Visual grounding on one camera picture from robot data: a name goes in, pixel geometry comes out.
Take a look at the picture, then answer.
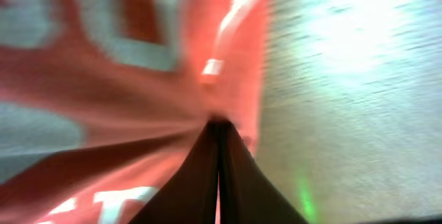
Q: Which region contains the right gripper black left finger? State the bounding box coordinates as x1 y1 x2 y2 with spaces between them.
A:
130 122 219 224

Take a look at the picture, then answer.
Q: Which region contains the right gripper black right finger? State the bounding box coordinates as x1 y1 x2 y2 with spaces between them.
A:
218 122 307 224

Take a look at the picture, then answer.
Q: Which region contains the red t-shirt with logo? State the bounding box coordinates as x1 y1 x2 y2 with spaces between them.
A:
1 0 268 223

